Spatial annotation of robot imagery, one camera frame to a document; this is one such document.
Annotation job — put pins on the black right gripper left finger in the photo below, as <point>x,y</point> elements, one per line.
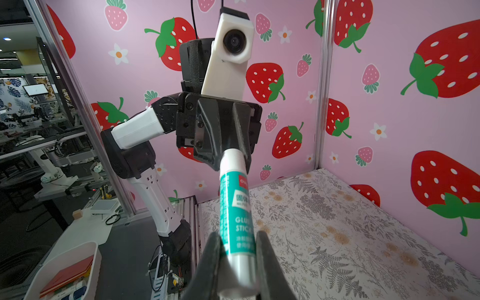
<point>204,283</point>

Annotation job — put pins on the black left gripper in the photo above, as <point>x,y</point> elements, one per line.
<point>211,124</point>

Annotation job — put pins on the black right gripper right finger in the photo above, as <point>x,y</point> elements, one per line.
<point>272,282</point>

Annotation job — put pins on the green white glue stick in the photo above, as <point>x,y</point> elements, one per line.
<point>237,271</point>

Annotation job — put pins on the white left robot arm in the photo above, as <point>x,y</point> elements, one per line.
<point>132,157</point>

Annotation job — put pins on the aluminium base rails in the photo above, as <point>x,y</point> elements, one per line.
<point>191,214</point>

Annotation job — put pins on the white plastic storage bin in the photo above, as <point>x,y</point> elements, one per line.
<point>81,261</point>

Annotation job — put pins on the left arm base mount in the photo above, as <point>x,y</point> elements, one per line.
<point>168,281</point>

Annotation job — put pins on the aluminium frame post right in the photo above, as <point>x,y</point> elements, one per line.
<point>330,8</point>

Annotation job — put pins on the aluminium frame post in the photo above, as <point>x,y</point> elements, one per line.
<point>45,25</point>
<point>330,8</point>

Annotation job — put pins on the aluminium frame post left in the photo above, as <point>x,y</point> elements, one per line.
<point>45,25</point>

